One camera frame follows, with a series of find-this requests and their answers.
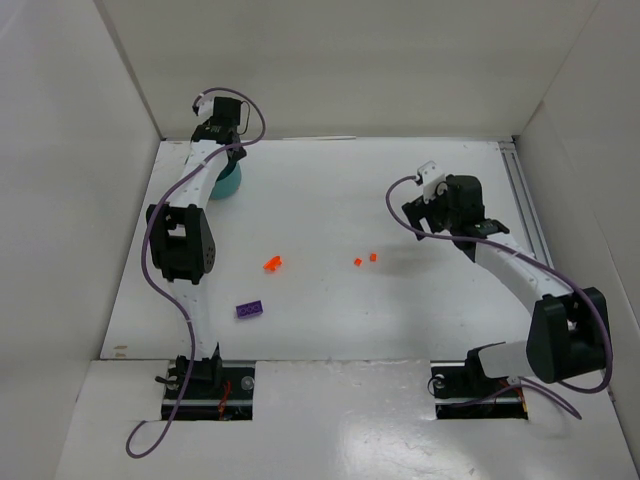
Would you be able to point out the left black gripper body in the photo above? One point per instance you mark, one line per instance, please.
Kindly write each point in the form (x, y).
(215, 132)

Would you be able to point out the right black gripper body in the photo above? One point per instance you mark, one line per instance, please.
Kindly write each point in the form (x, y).
(417, 215)

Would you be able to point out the red orange lego piece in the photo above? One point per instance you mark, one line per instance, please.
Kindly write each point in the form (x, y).
(274, 264)

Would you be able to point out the purple long lego brick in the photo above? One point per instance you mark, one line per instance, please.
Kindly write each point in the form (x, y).
(249, 310)

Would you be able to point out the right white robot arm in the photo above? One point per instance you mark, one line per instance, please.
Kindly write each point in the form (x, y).
(568, 334)

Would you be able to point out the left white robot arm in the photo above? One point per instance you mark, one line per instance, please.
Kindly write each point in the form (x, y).
(181, 241)

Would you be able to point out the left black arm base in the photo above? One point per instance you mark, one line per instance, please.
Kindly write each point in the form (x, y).
(217, 390)

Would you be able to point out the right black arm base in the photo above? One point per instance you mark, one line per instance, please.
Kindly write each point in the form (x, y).
(462, 390)

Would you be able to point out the teal round divided container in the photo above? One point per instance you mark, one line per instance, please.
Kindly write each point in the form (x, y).
(227, 182)

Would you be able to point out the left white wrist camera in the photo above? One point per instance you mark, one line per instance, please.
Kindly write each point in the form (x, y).
(202, 105)

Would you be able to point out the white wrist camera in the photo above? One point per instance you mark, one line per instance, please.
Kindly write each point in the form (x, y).
(202, 105)
(429, 177)

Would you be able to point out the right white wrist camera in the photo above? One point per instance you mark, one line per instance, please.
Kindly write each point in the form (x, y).
(429, 177)

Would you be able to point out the aluminium rail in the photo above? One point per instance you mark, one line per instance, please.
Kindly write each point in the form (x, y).
(527, 211)

